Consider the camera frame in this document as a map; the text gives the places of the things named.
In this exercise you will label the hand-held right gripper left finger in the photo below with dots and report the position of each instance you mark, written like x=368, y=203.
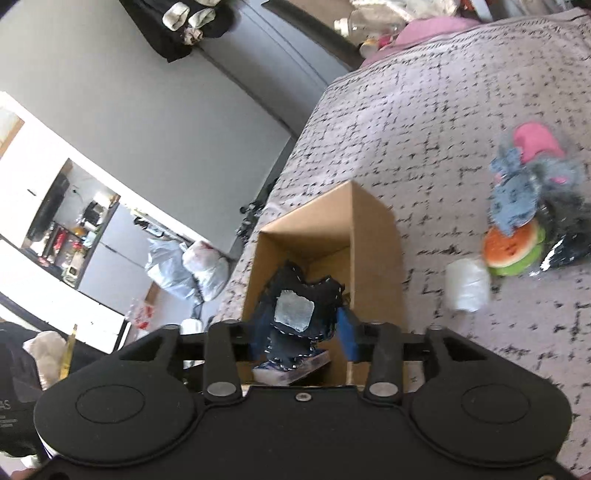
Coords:
x=255, y=347

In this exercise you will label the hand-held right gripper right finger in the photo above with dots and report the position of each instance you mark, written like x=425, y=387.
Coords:
x=347, y=337

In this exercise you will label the blue and white patterned cloth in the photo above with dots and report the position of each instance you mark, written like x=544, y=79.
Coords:
x=295, y=369

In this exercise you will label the black cloth with white patch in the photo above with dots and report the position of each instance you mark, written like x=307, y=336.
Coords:
x=295, y=295

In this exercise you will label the brown cardboard box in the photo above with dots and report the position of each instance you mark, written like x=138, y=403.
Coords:
x=369, y=240

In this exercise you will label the white sock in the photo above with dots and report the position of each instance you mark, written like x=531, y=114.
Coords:
x=467, y=286

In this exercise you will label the watermelon slice plush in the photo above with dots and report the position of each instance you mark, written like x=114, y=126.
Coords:
x=510, y=249

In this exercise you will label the light blue fluffy cloth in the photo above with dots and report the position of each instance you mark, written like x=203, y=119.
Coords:
x=512, y=198

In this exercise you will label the black sparkly cloth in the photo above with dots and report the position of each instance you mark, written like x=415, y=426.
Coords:
x=565, y=240

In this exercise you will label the pink soft cloth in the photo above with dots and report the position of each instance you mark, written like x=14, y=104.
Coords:
x=538, y=141

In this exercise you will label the white plastic bag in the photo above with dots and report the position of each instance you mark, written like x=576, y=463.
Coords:
x=207, y=272

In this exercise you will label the grey plastic bag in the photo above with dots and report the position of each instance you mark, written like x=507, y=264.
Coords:
x=168, y=270

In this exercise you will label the red and white bag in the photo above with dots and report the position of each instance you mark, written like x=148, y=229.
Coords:
x=141, y=318

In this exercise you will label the dark shoes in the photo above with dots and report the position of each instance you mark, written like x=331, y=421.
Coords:
x=251, y=214

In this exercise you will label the grey kitchen cabinet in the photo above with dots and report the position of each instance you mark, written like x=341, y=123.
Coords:
x=115, y=258

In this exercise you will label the white blanket with black print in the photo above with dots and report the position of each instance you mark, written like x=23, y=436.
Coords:
x=415, y=138

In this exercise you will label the beige cloth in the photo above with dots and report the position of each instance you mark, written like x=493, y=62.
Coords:
x=44, y=353

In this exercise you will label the black printed bag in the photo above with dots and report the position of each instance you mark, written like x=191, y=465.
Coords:
x=16, y=392

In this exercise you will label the grey door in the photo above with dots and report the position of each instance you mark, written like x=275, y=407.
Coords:
x=272, y=60

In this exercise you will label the dark framed brown board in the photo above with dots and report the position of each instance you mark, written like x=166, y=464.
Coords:
x=318, y=32

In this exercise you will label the clear plastic bottle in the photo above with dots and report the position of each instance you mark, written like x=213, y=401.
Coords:
x=364, y=21

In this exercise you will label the hanging black and cream coats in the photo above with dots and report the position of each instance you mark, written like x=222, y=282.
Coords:
x=184, y=23

